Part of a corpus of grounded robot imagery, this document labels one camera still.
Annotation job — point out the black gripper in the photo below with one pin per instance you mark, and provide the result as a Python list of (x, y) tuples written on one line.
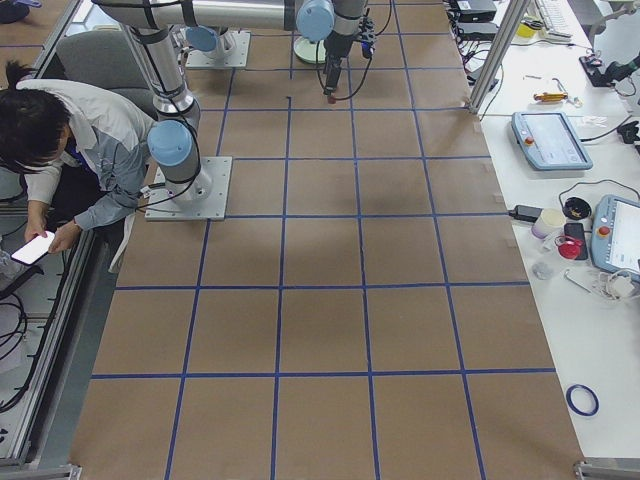
[(338, 45)]

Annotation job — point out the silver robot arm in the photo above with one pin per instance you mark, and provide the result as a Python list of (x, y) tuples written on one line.
[(333, 25), (146, 27)]

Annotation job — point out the light green plate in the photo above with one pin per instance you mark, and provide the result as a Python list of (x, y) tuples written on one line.
[(309, 52)]

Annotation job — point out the person's hand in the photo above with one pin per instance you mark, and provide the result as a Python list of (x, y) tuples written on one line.
[(65, 237)]

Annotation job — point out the yellow tool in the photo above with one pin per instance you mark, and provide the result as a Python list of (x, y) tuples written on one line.
[(550, 97)]

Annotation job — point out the far teach pendant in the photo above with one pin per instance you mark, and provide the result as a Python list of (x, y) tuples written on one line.
[(549, 141)]

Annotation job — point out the teach pendant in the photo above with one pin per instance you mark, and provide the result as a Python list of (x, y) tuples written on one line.
[(614, 242), (549, 141)]

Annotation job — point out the grey office chair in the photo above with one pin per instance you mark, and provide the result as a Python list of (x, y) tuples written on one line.
[(103, 58)]

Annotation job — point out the black power adapter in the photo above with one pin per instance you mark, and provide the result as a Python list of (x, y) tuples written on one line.
[(525, 213)]

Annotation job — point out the person in grey jacket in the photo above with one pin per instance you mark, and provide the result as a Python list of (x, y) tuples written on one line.
[(82, 152)]

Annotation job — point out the white cup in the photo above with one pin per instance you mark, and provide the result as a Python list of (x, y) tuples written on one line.
[(549, 220)]

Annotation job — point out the red round object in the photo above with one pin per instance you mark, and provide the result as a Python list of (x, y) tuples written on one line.
[(568, 247)]

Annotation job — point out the near teach pendant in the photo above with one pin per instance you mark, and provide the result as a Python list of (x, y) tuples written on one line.
[(614, 242)]

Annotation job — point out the black smartphone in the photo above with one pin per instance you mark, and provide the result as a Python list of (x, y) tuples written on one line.
[(34, 250)]

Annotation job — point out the blue tape roll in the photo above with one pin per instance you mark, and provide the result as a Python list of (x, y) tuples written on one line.
[(582, 400)]

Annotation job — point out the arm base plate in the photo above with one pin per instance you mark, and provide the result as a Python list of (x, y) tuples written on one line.
[(209, 49), (205, 198)]

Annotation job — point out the aluminium frame post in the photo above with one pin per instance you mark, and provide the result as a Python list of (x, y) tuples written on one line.
[(512, 17)]

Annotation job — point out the white charger with cable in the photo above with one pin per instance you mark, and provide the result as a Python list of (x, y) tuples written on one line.
[(618, 286)]

